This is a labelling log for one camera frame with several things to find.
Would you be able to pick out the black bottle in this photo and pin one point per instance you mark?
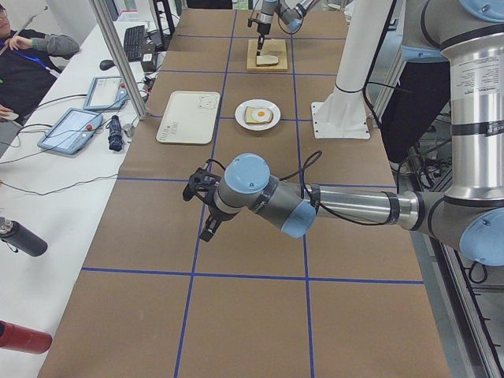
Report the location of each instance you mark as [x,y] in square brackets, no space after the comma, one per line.
[18,236]

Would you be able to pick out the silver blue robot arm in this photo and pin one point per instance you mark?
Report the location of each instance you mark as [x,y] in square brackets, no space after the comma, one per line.
[468,216]
[291,17]

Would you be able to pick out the folded dark blue umbrella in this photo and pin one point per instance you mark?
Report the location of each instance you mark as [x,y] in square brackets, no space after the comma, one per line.
[115,134]

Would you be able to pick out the white bread slice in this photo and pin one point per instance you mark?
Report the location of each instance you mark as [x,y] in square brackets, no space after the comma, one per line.
[267,60]

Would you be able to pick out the cream bear tray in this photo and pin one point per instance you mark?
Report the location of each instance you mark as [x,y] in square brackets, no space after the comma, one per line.
[189,118]

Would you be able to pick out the seated person in black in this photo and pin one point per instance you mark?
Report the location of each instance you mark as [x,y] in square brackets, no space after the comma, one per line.
[27,72]

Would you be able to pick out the blue teach pendant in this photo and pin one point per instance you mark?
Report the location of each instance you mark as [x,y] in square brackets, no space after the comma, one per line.
[106,93]
[71,132]

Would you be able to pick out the wooden cutting board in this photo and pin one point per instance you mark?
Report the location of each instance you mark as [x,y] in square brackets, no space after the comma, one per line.
[276,47]

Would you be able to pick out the red bottle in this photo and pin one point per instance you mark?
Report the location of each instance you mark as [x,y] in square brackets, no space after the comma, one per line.
[27,340]

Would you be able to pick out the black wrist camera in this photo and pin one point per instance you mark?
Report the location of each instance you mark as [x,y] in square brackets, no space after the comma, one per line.
[201,184]

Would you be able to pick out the white round plate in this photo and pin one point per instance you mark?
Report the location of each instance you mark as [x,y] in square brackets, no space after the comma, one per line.
[240,114]

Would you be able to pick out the toast with fried egg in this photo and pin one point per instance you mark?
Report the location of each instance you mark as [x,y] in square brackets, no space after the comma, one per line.
[257,115]

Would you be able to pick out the far blue teach pendant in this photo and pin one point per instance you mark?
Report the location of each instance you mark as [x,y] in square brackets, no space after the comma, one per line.
[106,93]

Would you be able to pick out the small silver metal cylinder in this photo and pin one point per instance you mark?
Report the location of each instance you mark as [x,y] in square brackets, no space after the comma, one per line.
[129,130]

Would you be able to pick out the aluminium frame post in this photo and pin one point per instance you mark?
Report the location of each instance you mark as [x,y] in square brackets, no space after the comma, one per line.
[109,33]

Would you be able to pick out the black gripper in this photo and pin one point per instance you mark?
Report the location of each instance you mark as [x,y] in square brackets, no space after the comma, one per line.
[217,215]
[261,28]

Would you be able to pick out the black keyboard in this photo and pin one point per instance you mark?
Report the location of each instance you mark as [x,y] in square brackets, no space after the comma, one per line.
[133,41]

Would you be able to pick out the black computer mouse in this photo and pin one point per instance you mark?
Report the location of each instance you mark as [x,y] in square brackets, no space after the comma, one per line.
[106,64]

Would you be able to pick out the black power strip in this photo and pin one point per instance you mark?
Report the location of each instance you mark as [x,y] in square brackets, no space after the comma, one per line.
[146,86]

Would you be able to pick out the white pedestal column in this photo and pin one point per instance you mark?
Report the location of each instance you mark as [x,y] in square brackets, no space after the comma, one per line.
[342,115]

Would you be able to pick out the near blue teach pendant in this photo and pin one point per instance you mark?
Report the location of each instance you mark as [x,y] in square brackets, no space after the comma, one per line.
[71,132]

